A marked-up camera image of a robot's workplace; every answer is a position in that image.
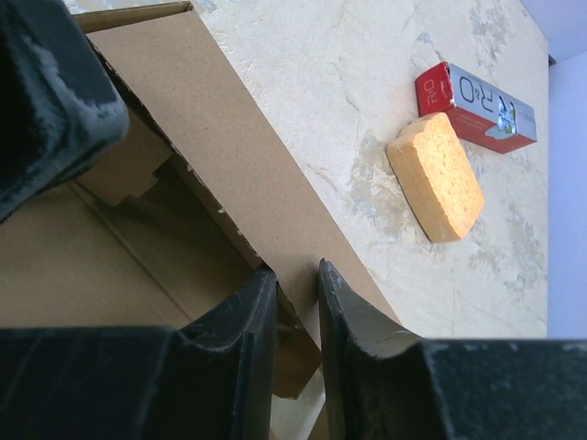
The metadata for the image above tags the red silver toothpaste box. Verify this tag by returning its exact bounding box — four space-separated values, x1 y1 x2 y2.
415 61 537 154

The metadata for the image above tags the orange sponge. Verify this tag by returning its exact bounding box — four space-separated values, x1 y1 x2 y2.
386 112 484 243

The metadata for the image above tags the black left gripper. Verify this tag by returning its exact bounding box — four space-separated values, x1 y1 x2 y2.
1 1 128 219

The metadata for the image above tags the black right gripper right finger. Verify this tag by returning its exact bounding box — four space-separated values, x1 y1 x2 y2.
318 261 586 439

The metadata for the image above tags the brown cardboard paper box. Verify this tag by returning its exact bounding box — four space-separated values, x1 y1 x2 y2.
1 5 393 398

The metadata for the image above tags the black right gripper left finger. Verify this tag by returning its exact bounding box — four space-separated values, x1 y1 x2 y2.
1 268 277 439

